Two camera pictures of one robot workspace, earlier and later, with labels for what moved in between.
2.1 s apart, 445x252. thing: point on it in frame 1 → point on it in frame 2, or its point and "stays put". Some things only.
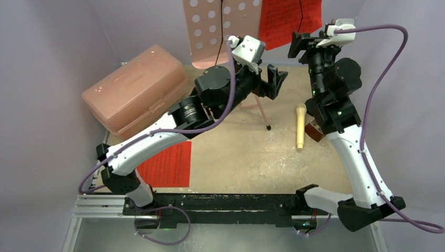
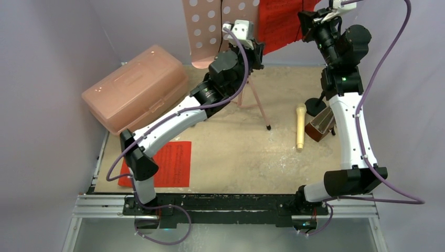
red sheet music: (168, 167) stays put
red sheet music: (280, 18) stays put
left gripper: (265, 89) → (256, 54)
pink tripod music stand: (210, 23) stays put
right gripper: (309, 42) → (313, 20)
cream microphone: (300, 112) stays put
